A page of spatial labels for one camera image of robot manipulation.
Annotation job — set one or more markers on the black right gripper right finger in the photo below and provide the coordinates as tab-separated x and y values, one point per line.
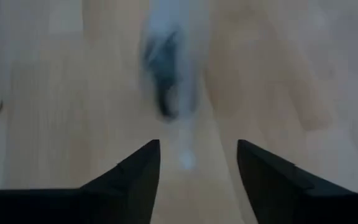
291	199

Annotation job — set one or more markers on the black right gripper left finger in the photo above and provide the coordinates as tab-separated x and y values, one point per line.
104	205

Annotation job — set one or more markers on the clear plastic bag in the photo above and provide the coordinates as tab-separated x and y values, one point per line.
191	62

